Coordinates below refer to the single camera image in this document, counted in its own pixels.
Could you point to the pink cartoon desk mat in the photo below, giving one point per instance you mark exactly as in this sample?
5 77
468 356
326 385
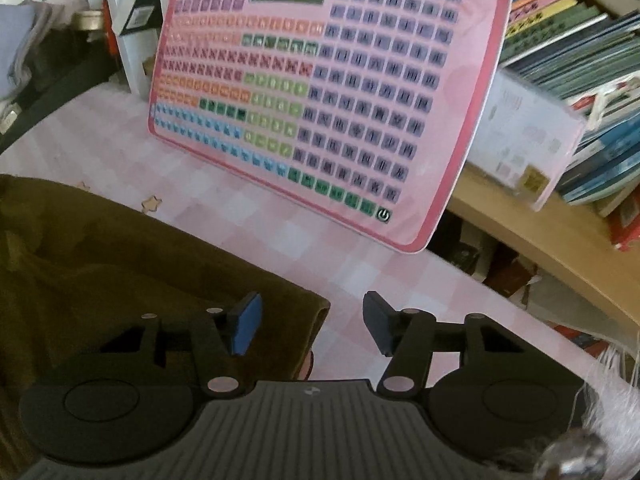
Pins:
280 240

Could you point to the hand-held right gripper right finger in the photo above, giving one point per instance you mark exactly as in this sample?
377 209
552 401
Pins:
381 326

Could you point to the clear white card box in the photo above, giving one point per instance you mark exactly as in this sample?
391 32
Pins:
525 140

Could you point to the purple cloth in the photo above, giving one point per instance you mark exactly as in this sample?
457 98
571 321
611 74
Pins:
25 45

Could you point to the black flat case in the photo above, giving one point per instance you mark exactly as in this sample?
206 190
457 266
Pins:
60 90

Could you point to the white frame wooden bookshelf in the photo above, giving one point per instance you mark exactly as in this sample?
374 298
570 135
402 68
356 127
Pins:
575 250

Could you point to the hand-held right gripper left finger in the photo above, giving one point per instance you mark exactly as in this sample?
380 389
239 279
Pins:
245 325

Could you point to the clear round bead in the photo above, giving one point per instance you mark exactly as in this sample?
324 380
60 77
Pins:
572 455

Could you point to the pink learning tablet toy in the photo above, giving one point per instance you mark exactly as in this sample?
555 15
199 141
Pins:
350 85

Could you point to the white fluffy trim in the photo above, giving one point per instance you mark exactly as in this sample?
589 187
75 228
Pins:
615 390

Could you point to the row of assorted books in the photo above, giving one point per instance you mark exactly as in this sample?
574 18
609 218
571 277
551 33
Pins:
575 60

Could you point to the white smartwatch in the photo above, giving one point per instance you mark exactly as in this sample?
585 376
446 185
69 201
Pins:
9 119

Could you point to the brass bowl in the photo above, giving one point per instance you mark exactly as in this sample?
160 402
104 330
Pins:
89 21

